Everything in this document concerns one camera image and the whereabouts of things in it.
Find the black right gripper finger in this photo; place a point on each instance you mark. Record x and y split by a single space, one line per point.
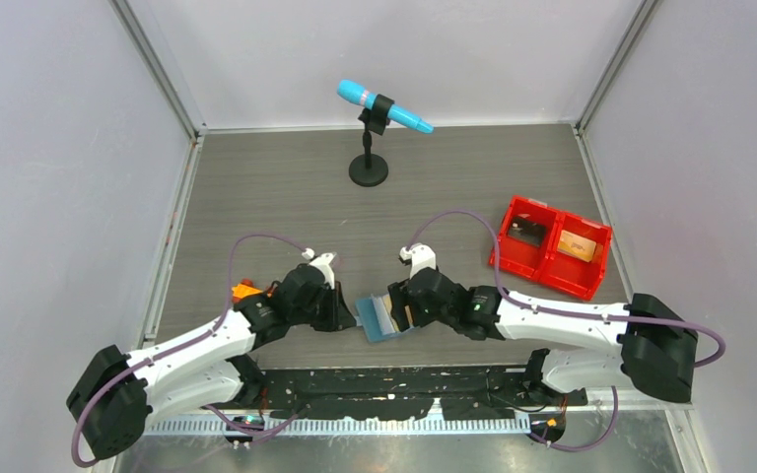
398 293
402 317

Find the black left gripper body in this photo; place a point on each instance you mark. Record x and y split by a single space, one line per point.
317 314

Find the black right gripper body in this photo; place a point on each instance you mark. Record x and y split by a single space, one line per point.
421 315

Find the blue card holder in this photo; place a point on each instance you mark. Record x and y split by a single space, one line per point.
374 315

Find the black credit card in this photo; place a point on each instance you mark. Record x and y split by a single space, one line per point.
526 231

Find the orange VIP credit card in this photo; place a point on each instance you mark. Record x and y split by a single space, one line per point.
577 246

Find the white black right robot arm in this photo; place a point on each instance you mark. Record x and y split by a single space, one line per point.
641 344

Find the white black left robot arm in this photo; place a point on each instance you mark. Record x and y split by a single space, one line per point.
119 396

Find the orange plastic object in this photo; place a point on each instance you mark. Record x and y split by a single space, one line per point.
245 288

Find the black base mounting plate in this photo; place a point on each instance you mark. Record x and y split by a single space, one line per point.
399 394

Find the black microphone stand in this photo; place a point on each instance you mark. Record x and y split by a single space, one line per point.
370 169

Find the red two-compartment bin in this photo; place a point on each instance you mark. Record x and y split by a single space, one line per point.
545 265

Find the blue toy microphone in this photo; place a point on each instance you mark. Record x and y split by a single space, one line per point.
357 94

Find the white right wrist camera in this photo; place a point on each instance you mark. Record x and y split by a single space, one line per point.
418 256

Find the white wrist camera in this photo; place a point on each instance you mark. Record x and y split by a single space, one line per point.
418 256
324 262

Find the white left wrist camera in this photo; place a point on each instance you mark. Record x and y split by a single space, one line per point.
324 262

